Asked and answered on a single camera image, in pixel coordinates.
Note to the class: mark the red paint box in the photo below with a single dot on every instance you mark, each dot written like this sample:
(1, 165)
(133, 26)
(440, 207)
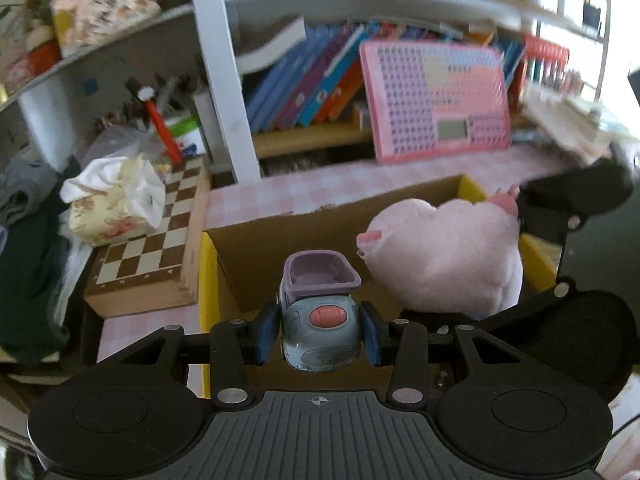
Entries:
(545, 60)

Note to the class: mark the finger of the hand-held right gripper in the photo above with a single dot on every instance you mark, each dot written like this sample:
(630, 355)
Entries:
(560, 195)
(520, 310)

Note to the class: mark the green white carton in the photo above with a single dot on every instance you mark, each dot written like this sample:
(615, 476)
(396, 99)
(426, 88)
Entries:
(190, 135)

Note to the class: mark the clear plastic bag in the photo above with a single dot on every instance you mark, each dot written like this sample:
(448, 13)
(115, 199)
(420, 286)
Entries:
(115, 142)

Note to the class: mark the white bookshelf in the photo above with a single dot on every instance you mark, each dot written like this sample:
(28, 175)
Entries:
(220, 60)

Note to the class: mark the floral fabric bag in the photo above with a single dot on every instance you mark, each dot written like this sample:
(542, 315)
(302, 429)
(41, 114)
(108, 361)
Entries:
(100, 0)

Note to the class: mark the pile of dark clothes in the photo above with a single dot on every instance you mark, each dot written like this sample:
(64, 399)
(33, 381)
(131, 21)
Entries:
(30, 270)

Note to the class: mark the yellow cardboard box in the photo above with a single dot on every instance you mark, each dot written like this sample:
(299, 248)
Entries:
(250, 260)

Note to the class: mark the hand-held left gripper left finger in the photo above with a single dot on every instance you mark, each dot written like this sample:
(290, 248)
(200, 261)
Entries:
(267, 334)

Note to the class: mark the row of colourful books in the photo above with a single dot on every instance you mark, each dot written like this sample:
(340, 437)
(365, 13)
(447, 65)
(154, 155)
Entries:
(310, 80)

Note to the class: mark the pink checked tablecloth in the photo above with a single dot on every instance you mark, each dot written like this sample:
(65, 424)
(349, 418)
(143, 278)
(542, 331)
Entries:
(320, 185)

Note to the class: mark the pink plush toy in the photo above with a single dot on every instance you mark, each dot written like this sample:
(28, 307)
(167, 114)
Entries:
(450, 255)

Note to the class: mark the floral tissue pack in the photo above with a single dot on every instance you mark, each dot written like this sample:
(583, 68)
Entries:
(115, 200)

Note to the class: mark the wooden chessboard box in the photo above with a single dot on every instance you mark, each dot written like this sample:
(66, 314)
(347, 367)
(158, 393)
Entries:
(145, 255)

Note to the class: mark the grey purple toy car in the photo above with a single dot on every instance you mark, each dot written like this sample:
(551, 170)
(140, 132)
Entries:
(320, 320)

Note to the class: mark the pile of papers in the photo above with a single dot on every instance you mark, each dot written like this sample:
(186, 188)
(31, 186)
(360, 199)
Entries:
(570, 120)

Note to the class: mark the pink toy keyboard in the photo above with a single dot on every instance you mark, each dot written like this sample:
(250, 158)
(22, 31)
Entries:
(435, 100)

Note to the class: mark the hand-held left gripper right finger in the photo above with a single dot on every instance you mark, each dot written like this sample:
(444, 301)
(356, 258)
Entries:
(372, 335)

